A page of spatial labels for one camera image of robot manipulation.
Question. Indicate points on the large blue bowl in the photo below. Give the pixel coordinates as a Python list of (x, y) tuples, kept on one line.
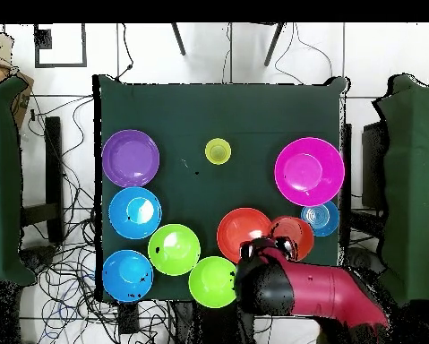
[(127, 276), (135, 213)]

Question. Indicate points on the black tripod leg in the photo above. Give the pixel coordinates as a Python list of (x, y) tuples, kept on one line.
[(178, 39), (274, 44)]

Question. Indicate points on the dark green tablecloth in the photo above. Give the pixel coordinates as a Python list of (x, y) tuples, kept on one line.
[(217, 111)]

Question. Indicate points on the long black bar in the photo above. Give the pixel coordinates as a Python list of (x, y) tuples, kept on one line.
[(54, 161)]

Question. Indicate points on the green bowl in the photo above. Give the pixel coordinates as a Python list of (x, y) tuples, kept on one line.
[(212, 282), (174, 249)]

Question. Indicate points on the green covered side table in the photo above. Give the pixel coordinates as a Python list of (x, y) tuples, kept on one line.
[(411, 179), (2, 179)]

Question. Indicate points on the small orange bowl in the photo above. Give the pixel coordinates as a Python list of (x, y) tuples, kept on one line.
[(296, 231)]

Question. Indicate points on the small blue bowl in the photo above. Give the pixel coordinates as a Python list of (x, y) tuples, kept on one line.
[(325, 218)]

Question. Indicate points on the large pink bowl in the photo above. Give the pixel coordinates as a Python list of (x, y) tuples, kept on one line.
[(309, 172)]

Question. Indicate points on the black box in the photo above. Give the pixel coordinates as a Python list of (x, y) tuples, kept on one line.
[(373, 165)]

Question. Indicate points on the black stand with knob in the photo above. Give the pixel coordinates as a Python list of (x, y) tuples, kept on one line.
[(38, 258)]

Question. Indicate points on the yellow plastic cup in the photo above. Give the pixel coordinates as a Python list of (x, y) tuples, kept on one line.
[(218, 151)]

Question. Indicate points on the large orange-red bowl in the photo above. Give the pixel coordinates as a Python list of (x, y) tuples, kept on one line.
[(241, 229)]

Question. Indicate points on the purple bowl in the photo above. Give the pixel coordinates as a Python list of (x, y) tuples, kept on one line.
[(131, 158)]

